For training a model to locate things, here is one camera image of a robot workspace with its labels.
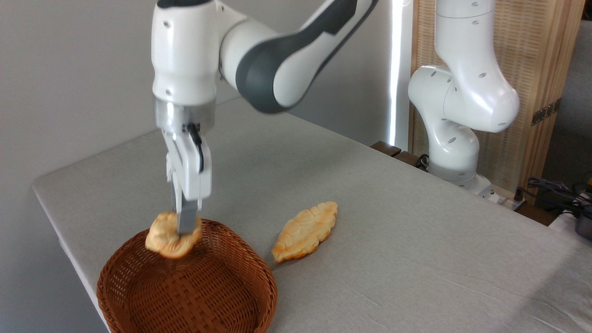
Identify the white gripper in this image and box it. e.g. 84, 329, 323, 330
163, 124, 213, 236

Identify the brown woven wicker basket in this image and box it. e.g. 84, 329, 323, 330
96, 219, 278, 333

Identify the leaf-shaped flat bread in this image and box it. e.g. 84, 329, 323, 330
271, 201, 339, 264

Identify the dark brown wooden block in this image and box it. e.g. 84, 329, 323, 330
370, 141, 429, 170

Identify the black screen hinge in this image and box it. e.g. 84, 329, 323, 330
530, 98, 562, 126

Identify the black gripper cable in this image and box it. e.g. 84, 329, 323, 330
186, 122, 205, 174

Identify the white vertical post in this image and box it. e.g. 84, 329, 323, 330
388, 0, 413, 151

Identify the black cable bundle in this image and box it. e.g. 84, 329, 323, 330
526, 177, 592, 219

